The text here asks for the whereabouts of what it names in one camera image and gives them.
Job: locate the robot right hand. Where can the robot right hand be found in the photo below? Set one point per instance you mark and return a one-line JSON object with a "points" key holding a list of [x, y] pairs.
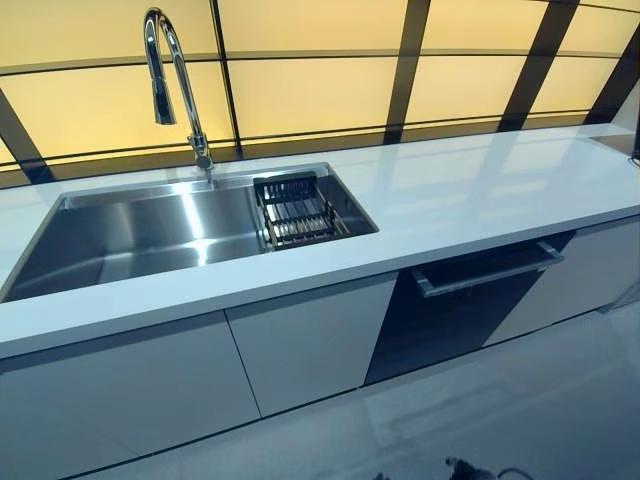
{"points": [[462, 470]]}

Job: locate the dark blue dishwasher door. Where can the dark blue dishwasher door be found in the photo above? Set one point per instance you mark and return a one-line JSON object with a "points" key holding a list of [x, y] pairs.
{"points": [[440, 340]]}

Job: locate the black dish drying rack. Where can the black dish drying rack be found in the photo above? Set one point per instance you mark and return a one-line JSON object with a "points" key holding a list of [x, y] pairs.
{"points": [[300, 215]]}

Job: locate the stainless steel sink basin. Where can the stainless steel sink basin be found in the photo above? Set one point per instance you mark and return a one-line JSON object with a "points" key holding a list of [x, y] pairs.
{"points": [[125, 240]]}

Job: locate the chrome gooseneck kitchen faucet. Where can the chrome gooseneck kitchen faucet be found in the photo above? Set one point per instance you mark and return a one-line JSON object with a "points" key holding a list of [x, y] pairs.
{"points": [[162, 100]]}

